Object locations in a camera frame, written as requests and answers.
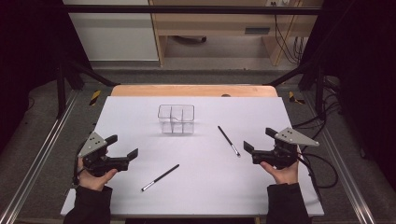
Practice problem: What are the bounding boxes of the black makeup brush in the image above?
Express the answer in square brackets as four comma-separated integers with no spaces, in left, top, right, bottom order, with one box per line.
[141,163,180,192]
[217,125,242,158]

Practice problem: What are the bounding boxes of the white table cover sheet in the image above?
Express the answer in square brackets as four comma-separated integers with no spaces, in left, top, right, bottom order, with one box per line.
[60,95,325,217]

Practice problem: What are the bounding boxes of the dark curtain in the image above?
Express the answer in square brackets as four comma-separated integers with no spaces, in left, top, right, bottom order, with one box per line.
[0,0,92,153]
[298,0,396,185]

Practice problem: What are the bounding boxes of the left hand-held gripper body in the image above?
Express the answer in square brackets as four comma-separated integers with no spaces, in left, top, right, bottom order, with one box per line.
[78,132,130,177]

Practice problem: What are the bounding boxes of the hanging black cables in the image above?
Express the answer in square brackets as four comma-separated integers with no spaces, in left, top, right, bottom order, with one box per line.
[274,13,306,65]

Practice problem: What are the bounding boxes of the wooden desk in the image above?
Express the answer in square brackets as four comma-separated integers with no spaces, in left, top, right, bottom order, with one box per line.
[148,0,325,67]

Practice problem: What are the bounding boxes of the person's left hand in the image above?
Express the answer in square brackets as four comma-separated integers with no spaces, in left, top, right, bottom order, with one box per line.
[77,157,119,192]

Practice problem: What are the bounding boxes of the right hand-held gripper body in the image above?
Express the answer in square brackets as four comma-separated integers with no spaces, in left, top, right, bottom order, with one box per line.
[251,126,320,171]

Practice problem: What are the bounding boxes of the yellow black tape strip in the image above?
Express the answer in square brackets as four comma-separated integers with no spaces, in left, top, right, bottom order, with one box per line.
[288,91,306,105]
[89,90,102,106]

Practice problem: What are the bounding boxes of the black metal stand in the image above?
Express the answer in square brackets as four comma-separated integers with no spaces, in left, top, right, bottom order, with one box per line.
[267,60,326,117]
[55,57,120,119]

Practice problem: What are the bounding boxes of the looped black floor cable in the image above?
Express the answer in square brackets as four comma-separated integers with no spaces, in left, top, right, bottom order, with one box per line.
[302,152,339,189]

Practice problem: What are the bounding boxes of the black object under desk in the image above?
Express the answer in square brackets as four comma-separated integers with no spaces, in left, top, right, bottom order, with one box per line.
[172,35,207,45]

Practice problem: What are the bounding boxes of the person's right hand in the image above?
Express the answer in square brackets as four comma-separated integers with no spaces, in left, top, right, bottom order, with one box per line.
[260,155,300,185]

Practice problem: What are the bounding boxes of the black floor cables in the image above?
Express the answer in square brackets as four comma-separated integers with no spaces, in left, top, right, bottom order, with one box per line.
[292,74,342,129]

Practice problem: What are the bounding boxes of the clear plastic organizer box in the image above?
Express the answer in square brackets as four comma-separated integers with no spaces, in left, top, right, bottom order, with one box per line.
[157,104,196,135]

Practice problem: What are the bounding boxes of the white power strip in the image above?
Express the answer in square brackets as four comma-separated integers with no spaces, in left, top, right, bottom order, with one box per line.
[265,0,292,7]

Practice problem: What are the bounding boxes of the aluminium rail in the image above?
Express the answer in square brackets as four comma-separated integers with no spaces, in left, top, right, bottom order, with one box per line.
[303,92,376,224]
[0,90,78,224]

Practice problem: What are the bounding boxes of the black horizontal frame bar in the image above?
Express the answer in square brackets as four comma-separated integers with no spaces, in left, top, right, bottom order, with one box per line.
[60,4,323,16]

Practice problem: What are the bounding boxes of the white cabinet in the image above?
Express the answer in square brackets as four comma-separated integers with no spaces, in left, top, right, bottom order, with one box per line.
[62,0,160,62]

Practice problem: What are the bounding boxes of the right hand-held gripper cable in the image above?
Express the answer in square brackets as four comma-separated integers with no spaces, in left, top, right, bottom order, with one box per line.
[297,154,322,202]

